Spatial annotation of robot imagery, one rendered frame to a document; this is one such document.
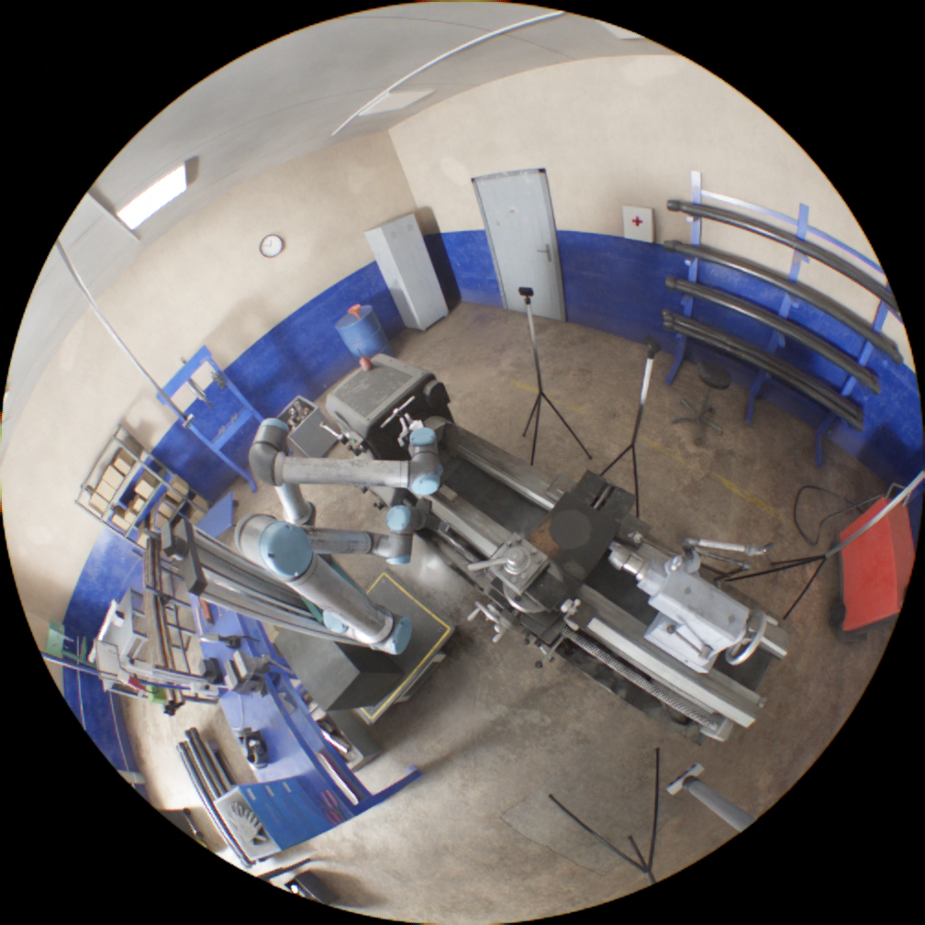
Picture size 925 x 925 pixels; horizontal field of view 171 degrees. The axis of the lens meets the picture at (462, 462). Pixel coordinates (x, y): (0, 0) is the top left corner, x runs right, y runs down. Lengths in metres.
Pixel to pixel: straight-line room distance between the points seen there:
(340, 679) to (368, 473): 1.12
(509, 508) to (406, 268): 3.90
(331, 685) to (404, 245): 4.85
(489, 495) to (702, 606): 1.24
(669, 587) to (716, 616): 0.22
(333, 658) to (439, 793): 1.36
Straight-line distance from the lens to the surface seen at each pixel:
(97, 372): 4.84
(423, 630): 2.07
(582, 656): 1.84
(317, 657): 1.81
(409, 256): 4.86
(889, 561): 2.98
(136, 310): 4.62
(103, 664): 2.19
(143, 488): 4.84
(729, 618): 1.25
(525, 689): 2.25
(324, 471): 1.00
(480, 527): 1.57
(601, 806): 2.55
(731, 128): 3.48
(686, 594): 1.18
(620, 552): 1.19
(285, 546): 0.69
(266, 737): 2.14
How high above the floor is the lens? 2.23
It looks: 51 degrees down
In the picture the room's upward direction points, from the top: 24 degrees counter-clockwise
